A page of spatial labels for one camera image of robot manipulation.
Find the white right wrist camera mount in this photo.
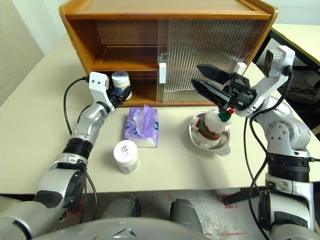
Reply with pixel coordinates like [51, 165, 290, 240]
[234, 45, 296, 118]

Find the white door handle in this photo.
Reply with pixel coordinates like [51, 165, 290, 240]
[158, 62, 168, 85]
[235, 62, 247, 76]

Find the silver robot torso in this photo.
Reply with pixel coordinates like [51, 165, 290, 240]
[32, 216, 209, 240]

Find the red tape square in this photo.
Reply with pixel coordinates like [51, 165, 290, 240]
[220, 192, 240, 210]

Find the purple tissue pack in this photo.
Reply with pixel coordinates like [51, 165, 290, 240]
[124, 104, 160, 149]

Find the red tape strip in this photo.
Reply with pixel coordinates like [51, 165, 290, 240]
[204, 231, 247, 237]

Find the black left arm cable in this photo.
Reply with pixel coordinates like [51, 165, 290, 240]
[59, 76, 98, 223]

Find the ribbed translucent sliding door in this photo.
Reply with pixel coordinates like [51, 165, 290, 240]
[164, 18, 270, 104]
[156, 18, 266, 104]

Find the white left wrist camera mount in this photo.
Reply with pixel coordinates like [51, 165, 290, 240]
[88, 71, 114, 109]

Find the wooden cabinet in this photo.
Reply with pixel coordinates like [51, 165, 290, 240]
[58, 0, 280, 108]

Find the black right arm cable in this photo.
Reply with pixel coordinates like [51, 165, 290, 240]
[243, 65, 295, 240]

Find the white bottle with blue label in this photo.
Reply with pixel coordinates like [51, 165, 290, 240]
[111, 71, 133, 101]
[112, 140, 140, 175]

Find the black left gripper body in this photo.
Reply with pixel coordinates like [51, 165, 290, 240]
[108, 86, 124, 104]

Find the steel bowl with handle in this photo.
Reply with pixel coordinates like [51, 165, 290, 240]
[188, 111, 231, 158]

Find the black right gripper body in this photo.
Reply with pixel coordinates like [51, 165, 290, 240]
[222, 73, 251, 109]

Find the black framed side table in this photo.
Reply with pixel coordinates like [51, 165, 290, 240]
[252, 27, 320, 141]

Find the black table leg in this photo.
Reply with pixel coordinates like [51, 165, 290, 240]
[221, 187, 254, 205]

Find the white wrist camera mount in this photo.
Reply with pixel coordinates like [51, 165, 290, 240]
[88, 71, 114, 109]
[234, 45, 296, 118]

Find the snowman plush toy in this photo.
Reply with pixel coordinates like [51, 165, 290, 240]
[194, 107, 236, 148]

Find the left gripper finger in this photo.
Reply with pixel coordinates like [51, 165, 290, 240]
[117, 85, 133, 102]

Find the grey rounded knee cover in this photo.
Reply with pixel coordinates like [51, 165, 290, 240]
[99, 196, 141, 221]
[170, 197, 204, 235]

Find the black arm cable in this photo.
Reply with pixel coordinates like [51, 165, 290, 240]
[59, 76, 98, 223]
[243, 65, 295, 240]

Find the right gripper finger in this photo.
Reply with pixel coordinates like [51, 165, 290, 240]
[190, 77, 233, 111]
[196, 63, 230, 85]

